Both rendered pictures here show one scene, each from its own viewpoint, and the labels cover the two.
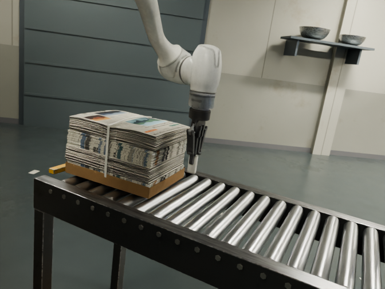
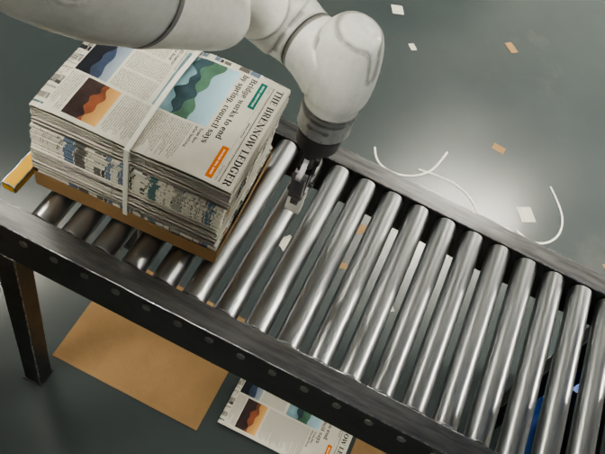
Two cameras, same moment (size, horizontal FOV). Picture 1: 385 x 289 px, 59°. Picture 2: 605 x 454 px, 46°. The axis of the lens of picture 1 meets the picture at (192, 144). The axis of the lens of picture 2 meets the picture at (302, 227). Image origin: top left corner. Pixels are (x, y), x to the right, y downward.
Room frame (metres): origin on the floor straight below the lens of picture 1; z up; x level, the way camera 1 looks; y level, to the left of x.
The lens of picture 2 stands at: (0.41, 0.23, 1.98)
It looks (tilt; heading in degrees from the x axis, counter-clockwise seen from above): 54 degrees down; 341
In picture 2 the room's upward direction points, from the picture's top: 22 degrees clockwise
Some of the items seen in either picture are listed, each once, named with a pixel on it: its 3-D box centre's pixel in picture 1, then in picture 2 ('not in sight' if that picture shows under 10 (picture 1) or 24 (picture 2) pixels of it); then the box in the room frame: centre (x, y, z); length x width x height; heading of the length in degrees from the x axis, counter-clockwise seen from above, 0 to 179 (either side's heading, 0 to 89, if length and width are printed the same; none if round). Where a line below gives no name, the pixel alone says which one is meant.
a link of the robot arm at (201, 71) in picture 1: (203, 67); (338, 59); (1.20, 0.00, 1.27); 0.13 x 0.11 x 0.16; 41
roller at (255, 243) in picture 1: (266, 227); (415, 303); (1.07, -0.29, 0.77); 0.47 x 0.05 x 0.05; 155
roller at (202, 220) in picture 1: (214, 210); (329, 259); (1.15, -0.11, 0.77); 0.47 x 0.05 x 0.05; 155
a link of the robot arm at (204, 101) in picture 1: (201, 100); (327, 114); (1.19, -0.01, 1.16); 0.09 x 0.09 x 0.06
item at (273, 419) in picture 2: not in sight; (295, 408); (1.11, -0.21, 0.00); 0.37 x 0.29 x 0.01; 65
